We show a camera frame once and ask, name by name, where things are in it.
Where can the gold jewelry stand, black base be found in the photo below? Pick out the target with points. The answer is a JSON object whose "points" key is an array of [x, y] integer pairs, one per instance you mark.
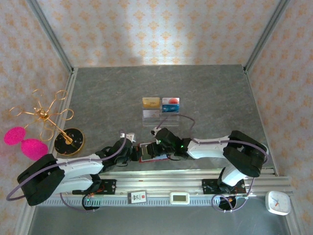
{"points": [[73, 147]]}

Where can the blue credit card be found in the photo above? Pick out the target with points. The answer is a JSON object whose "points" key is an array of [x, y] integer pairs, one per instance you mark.
{"points": [[170, 109]]}

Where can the white label card with number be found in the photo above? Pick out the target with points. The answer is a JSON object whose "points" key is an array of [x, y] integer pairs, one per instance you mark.
{"points": [[137, 197]]}

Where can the white square analog clock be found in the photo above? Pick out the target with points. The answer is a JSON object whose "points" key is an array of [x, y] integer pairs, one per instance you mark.
{"points": [[277, 203]]}

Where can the clear acrylic card holder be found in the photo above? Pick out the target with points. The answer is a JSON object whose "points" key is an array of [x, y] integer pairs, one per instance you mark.
{"points": [[161, 122]]}

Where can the aluminium frame post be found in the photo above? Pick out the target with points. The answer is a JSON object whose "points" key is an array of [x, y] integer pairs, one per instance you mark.
{"points": [[266, 31], [49, 31]]}

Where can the white digital timer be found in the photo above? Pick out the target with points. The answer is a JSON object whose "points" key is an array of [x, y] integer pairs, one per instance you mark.
{"points": [[180, 197]]}

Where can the pink fuzzy ball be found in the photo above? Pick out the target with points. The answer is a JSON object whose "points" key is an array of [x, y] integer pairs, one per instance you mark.
{"points": [[34, 149], [14, 135]]}

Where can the gold credit card with print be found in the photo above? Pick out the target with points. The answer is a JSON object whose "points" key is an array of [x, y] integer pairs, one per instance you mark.
{"points": [[151, 103]]}

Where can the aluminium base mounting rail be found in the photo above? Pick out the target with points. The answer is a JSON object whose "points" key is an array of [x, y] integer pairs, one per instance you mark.
{"points": [[159, 178]]}

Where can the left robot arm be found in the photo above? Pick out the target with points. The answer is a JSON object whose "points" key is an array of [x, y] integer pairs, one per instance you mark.
{"points": [[80, 169]]}

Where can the red card wallet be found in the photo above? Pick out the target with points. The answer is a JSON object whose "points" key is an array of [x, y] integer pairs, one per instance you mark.
{"points": [[161, 159]]}

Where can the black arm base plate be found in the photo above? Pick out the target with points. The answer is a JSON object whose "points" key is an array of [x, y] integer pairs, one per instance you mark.
{"points": [[110, 187], [207, 187]]}

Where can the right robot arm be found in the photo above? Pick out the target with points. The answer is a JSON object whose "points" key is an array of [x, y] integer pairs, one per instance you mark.
{"points": [[207, 148]]}

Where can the silver credit card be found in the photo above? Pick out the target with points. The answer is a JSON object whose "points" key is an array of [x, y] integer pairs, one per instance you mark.
{"points": [[151, 114]]}

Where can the red and white credit card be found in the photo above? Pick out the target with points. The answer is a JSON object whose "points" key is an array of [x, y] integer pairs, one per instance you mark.
{"points": [[171, 101]]}

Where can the black base electronics module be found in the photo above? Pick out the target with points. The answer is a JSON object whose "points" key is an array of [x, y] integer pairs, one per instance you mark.
{"points": [[91, 203], [226, 203]]}

